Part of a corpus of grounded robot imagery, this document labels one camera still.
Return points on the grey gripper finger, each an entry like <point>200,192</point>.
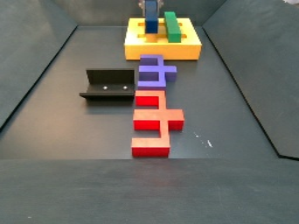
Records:
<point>142,4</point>
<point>161,2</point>

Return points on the blue long block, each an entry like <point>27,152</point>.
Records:
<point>152,16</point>

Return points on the yellow slotted board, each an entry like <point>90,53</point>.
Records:
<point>141,43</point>

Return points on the green long block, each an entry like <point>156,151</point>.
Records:
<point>173,28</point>

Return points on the purple cross-shaped block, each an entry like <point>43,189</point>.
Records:
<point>154,72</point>

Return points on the red cross-shaped block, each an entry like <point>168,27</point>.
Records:
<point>154,117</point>

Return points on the black angle bracket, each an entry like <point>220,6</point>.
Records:
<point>110,84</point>

